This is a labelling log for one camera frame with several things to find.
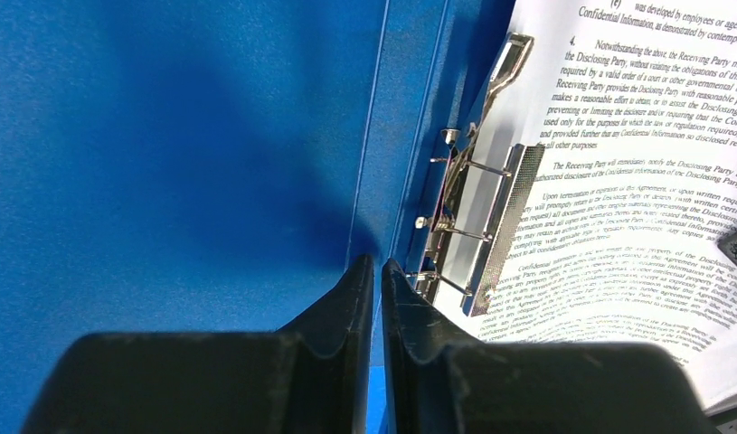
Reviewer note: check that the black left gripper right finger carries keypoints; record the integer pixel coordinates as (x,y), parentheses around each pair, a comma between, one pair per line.
(440,379)

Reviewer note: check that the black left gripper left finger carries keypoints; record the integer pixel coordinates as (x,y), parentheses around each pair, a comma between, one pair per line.
(309,376)

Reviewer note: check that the white printed paper stack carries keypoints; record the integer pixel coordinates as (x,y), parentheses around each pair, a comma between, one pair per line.
(635,104)

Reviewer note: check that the blue plastic file folder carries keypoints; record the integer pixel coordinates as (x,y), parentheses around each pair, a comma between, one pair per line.
(211,165)

